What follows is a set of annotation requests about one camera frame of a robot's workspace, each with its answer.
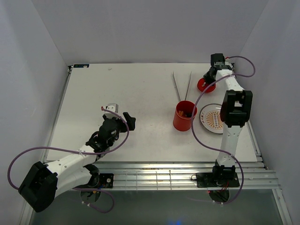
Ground red container lid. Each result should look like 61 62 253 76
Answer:
197 78 216 93

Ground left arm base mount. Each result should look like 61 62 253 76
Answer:
82 164 114 189

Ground metal food tongs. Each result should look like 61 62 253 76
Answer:
172 71 192 102

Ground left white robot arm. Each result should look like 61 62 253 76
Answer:
18 112 136 212

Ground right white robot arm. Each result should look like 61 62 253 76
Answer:
202 53 253 186

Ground red cylindrical lunch container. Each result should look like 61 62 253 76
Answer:
173 100 197 132

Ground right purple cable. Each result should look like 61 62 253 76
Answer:
191 55 255 204

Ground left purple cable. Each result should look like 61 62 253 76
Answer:
7 106 130 190

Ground aluminium table frame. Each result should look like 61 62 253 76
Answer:
18 63 291 225

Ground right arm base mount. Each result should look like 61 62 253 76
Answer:
191 172 240 188

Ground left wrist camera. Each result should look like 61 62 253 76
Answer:
101 103 119 119

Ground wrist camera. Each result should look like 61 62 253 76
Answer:
225 57 235 70
101 103 119 119

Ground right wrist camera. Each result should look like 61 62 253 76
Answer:
225 57 235 70

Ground patterned round plate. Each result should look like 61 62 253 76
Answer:
199 103 223 135

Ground purple cable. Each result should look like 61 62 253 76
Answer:
191 55 255 204
7 106 130 190

